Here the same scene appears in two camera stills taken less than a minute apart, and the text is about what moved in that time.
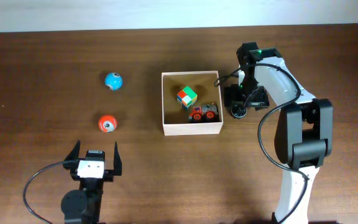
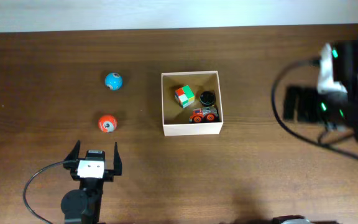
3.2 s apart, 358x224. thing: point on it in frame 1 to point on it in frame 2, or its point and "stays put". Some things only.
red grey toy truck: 206,112 stays put
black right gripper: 248,104 to 298,103
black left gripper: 117,167 stays put
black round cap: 238,109 to 207,98
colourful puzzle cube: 187,97 stays put
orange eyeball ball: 107,123 stays put
